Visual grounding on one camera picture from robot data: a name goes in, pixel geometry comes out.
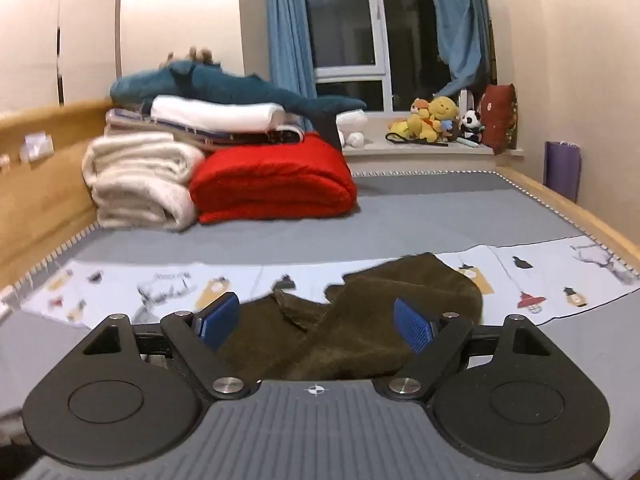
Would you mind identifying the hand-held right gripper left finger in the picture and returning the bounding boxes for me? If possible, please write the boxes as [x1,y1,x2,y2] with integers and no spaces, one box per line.
[81,292,252,402]

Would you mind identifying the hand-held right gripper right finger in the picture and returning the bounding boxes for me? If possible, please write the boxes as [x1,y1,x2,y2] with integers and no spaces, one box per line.
[386,297,552,402]

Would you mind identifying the brown corduroy pants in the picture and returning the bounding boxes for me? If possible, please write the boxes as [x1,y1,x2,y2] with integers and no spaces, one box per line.
[215,252,484,382]

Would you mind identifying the white printed cloth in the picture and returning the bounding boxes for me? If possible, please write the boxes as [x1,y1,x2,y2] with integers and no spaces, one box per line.
[20,235,640,327]

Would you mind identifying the grey bed mattress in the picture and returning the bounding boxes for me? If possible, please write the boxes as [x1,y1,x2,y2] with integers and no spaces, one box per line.
[0,169,640,411]

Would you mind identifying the red folded blanket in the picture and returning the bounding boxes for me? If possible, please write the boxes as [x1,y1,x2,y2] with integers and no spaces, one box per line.
[189,131,359,225]

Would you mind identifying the white fleece blanket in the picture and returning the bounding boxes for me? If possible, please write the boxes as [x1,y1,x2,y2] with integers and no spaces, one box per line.
[81,132,206,232]

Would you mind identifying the beige windowsill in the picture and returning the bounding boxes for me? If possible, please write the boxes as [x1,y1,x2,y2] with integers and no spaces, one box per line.
[342,137,526,160]

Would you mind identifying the orange and yellow plush toy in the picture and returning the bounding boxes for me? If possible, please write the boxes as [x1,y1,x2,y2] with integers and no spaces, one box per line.
[389,98,440,142]

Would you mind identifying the panda plush toy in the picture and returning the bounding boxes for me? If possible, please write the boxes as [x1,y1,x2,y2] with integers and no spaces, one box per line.
[458,110,485,144]

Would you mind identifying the white rolled towel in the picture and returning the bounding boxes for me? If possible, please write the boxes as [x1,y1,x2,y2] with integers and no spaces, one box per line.
[150,95,286,134]

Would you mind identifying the white plush toy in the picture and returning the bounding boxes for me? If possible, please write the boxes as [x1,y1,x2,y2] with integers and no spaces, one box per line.
[336,110,369,150]

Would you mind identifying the purple bin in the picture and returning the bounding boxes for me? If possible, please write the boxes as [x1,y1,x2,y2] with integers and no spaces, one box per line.
[544,141,583,205]

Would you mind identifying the yellow bear plush toy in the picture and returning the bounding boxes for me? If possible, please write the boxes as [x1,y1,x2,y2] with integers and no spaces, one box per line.
[427,96,461,144]

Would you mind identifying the striped folded cloth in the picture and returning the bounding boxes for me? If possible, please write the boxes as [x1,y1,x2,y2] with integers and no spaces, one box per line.
[104,107,306,153]

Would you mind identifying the red pillow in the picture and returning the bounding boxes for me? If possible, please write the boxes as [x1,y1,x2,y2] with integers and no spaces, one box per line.
[477,83,519,156]

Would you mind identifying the blue shark plush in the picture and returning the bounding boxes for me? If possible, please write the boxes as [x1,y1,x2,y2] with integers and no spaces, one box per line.
[109,60,368,151]

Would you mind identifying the white paper label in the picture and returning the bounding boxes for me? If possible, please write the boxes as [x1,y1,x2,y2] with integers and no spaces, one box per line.
[20,132,55,163]

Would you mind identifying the brown plush toy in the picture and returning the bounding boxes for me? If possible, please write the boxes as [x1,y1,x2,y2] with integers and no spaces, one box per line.
[160,46,222,69]

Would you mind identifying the blue curtain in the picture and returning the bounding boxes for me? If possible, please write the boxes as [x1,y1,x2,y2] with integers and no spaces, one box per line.
[425,0,494,99]
[262,0,319,102]

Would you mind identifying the white framed window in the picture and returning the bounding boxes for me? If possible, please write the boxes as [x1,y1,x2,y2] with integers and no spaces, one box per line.
[300,0,453,113]

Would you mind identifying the white wardrobe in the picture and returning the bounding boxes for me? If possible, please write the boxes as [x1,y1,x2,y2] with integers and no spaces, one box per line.
[0,0,123,113]

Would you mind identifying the wooden bed frame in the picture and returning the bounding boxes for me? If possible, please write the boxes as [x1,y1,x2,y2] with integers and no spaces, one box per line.
[0,99,640,293]

